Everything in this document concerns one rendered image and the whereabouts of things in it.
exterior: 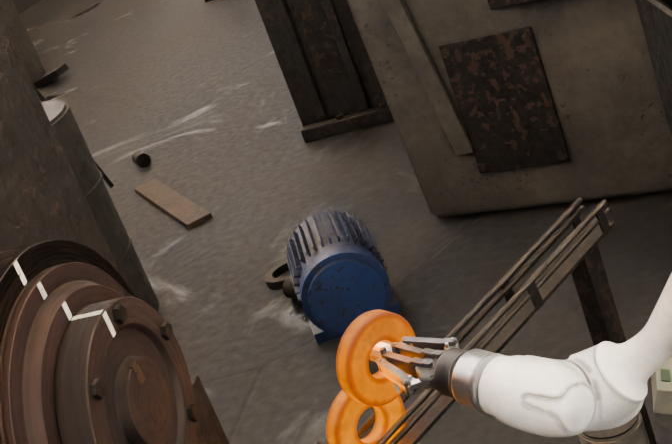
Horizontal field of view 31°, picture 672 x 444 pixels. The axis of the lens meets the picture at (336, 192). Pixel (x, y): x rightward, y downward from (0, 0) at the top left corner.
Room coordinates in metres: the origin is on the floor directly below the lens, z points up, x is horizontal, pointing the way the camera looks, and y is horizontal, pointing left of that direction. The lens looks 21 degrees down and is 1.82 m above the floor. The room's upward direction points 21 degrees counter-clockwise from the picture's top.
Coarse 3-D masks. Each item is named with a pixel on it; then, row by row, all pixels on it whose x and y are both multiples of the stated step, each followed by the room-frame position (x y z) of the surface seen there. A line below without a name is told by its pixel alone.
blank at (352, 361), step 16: (368, 320) 1.72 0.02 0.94; (384, 320) 1.74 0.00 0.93; (400, 320) 1.76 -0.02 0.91; (352, 336) 1.71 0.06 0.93; (368, 336) 1.71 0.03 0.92; (384, 336) 1.73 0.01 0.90; (400, 336) 1.75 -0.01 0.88; (352, 352) 1.69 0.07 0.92; (368, 352) 1.71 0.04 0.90; (336, 368) 1.71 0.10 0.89; (352, 368) 1.69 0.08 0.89; (368, 368) 1.70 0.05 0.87; (352, 384) 1.68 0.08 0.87; (368, 384) 1.70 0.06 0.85; (384, 384) 1.72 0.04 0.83; (368, 400) 1.69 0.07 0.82; (384, 400) 1.71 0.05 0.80
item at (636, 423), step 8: (640, 416) 1.83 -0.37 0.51; (624, 424) 1.81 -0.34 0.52; (632, 424) 1.80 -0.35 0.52; (640, 424) 1.81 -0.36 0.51; (584, 432) 1.83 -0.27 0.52; (592, 432) 1.82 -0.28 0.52; (600, 432) 1.81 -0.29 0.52; (608, 432) 1.81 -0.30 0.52; (616, 432) 1.80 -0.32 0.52; (624, 432) 1.79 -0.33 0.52; (632, 432) 1.79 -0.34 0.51; (640, 432) 1.80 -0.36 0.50; (584, 440) 1.82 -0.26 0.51; (592, 440) 1.81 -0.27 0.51; (600, 440) 1.80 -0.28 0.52; (608, 440) 1.79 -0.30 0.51; (616, 440) 1.79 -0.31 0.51; (624, 440) 1.79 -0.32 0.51; (632, 440) 1.79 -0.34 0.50; (640, 440) 1.80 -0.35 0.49; (648, 440) 1.82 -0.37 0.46
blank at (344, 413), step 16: (336, 400) 1.81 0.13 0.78; (352, 400) 1.80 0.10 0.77; (400, 400) 1.85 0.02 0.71; (336, 416) 1.79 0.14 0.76; (352, 416) 1.79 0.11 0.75; (384, 416) 1.83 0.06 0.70; (400, 416) 1.84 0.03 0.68; (336, 432) 1.77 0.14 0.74; (352, 432) 1.79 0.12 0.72; (384, 432) 1.82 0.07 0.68
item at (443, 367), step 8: (448, 352) 1.59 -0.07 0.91; (456, 352) 1.59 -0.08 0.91; (464, 352) 1.58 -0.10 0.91; (432, 360) 1.63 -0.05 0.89; (440, 360) 1.59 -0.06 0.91; (448, 360) 1.58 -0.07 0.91; (456, 360) 1.57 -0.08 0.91; (416, 368) 1.63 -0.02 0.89; (424, 368) 1.62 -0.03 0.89; (432, 368) 1.61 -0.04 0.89; (440, 368) 1.58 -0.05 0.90; (448, 368) 1.56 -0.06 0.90; (424, 376) 1.59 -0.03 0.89; (432, 376) 1.59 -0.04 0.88; (440, 376) 1.57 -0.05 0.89; (448, 376) 1.56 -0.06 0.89; (432, 384) 1.58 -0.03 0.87; (440, 384) 1.57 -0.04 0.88; (448, 384) 1.56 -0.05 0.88; (440, 392) 1.58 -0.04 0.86; (448, 392) 1.56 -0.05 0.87
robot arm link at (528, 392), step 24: (504, 360) 1.50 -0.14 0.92; (528, 360) 1.48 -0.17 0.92; (552, 360) 1.49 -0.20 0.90; (480, 384) 1.50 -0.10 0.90; (504, 384) 1.46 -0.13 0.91; (528, 384) 1.44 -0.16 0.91; (552, 384) 1.42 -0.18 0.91; (576, 384) 1.41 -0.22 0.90; (504, 408) 1.45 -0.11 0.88; (528, 408) 1.42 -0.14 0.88; (552, 408) 1.40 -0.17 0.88; (576, 408) 1.39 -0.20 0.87; (528, 432) 1.44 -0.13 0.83; (552, 432) 1.40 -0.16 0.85; (576, 432) 1.39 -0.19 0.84
